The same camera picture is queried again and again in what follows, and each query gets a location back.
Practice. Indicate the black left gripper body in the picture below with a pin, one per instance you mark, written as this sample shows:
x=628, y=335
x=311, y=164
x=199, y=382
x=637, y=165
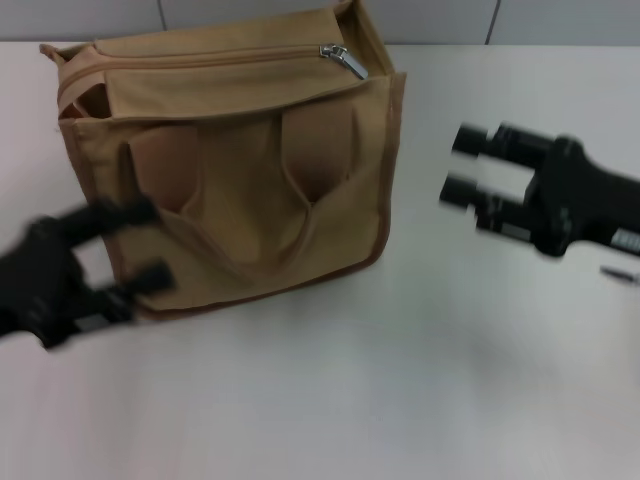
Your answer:
x=45, y=280

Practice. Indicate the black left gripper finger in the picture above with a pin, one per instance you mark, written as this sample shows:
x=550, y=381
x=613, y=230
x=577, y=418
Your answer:
x=115, y=217
x=145, y=285

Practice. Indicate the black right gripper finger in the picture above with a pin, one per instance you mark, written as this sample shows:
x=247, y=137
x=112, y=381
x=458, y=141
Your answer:
x=500, y=210
x=510, y=142

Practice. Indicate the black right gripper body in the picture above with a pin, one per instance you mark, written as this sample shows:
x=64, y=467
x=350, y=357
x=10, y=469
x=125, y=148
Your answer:
x=590, y=200

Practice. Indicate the khaki canvas food bag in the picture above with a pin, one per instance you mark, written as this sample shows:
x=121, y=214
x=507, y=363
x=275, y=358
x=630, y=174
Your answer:
x=250, y=175

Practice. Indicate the silver zipper pull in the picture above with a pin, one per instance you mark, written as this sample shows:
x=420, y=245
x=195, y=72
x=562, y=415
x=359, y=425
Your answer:
x=345, y=57

